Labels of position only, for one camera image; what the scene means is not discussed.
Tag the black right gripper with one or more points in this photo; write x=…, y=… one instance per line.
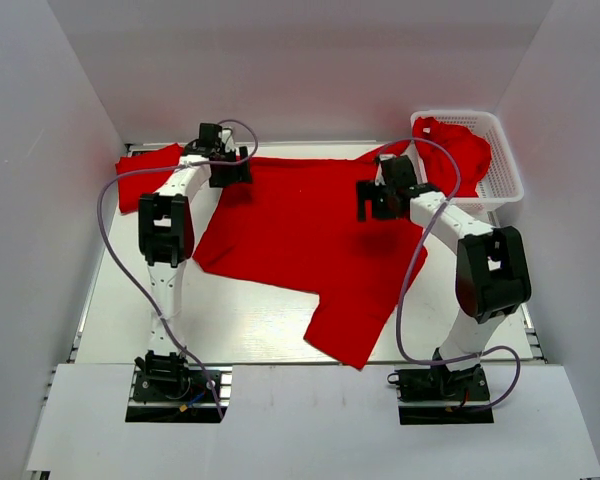
x=368, y=191

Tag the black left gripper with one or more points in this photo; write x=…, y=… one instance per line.
x=240, y=173

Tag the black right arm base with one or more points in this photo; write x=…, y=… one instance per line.
x=443, y=395

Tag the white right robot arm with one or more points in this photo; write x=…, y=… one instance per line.
x=491, y=274

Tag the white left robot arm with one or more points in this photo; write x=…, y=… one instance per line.
x=166, y=235

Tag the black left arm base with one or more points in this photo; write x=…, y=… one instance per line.
x=167, y=389

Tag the folded red t-shirt stack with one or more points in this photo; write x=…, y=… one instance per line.
x=131, y=188

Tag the crumpled red t-shirt in basket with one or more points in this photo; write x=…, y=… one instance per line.
x=471, y=153

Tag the white plastic basket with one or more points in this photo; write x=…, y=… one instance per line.
x=501, y=184

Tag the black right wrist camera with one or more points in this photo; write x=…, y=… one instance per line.
x=395, y=171

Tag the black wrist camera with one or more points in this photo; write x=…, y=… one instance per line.
x=211, y=141
x=395, y=171

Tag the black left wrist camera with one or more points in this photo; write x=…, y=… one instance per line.
x=211, y=141

